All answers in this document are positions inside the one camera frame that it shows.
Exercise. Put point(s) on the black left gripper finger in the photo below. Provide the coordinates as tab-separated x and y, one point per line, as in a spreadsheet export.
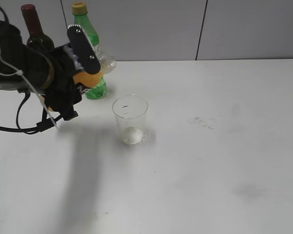
83	49

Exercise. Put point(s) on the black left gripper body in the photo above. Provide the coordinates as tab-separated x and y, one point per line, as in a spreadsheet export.
70	113

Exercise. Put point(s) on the NFC orange juice bottle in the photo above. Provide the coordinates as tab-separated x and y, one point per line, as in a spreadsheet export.
69	83

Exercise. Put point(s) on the transparent plastic cup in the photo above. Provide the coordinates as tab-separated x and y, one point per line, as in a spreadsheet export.
130	115

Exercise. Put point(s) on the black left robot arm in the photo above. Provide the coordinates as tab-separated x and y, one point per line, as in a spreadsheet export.
26	58

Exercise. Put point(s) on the green plastic soda bottle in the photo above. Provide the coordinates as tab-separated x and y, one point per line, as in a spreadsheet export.
93	85

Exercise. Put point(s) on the dark red wine bottle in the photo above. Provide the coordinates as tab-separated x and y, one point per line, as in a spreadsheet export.
37	39

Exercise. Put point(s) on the white zip tie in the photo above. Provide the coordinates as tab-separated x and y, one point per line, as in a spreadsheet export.
12	78

